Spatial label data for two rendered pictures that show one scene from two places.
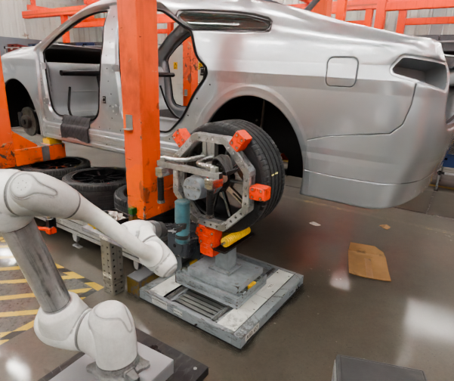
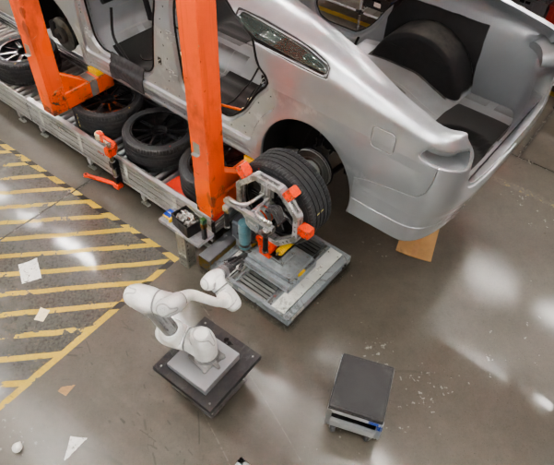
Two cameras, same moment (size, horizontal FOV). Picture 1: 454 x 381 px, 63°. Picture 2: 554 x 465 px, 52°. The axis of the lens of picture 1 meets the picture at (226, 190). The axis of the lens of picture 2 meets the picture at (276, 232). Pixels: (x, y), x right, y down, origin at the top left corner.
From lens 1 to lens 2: 2.26 m
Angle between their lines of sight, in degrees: 29
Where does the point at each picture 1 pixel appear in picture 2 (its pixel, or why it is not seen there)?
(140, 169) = (206, 184)
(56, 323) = (171, 340)
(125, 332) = (211, 346)
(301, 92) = (350, 141)
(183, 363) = (245, 352)
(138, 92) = (205, 132)
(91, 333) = (192, 347)
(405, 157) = (426, 214)
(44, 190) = (172, 310)
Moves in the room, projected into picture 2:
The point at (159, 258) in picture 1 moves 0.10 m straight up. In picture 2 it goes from (229, 304) to (229, 294)
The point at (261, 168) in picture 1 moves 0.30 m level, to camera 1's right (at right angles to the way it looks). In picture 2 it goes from (308, 212) to (354, 216)
